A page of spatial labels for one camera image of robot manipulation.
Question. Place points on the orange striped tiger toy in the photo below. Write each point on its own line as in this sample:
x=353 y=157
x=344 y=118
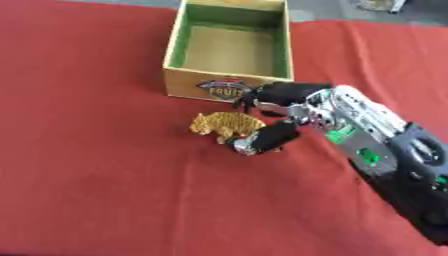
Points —
x=227 y=124

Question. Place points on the metal tripod leg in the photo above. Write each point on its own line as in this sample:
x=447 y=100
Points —
x=392 y=5

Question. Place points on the tan cardboard box green inside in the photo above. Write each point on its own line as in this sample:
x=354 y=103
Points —
x=231 y=50

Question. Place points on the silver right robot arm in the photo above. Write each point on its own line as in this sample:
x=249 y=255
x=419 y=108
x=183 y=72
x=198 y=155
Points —
x=373 y=140

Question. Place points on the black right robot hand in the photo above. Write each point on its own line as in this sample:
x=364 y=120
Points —
x=283 y=93

